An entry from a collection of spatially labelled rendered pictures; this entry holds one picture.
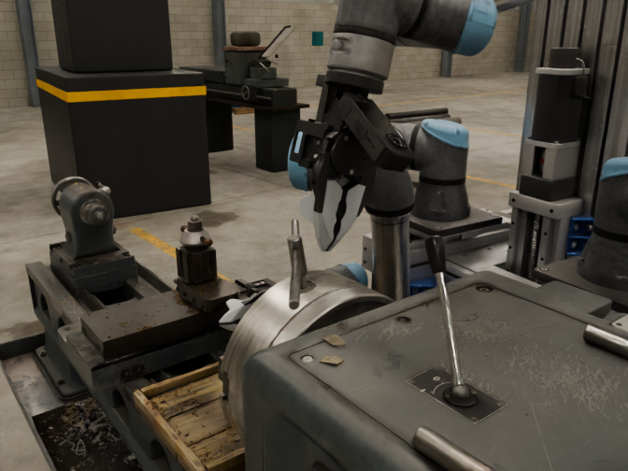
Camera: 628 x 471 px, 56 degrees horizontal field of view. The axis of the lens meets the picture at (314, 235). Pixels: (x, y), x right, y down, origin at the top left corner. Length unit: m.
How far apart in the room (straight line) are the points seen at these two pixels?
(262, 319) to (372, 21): 0.45
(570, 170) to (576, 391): 0.81
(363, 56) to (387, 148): 0.12
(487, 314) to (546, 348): 0.10
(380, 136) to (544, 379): 0.31
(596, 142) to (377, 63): 0.80
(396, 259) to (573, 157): 0.48
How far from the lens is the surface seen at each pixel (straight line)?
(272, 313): 0.89
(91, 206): 1.91
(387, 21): 0.72
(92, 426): 1.85
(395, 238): 1.16
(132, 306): 1.52
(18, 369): 2.26
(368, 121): 0.67
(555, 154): 1.38
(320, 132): 0.71
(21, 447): 2.84
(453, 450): 0.54
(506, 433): 0.60
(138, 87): 5.53
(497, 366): 0.70
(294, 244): 0.87
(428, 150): 1.49
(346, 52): 0.71
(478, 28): 0.78
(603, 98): 1.41
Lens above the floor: 1.60
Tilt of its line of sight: 19 degrees down
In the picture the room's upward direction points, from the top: straight up
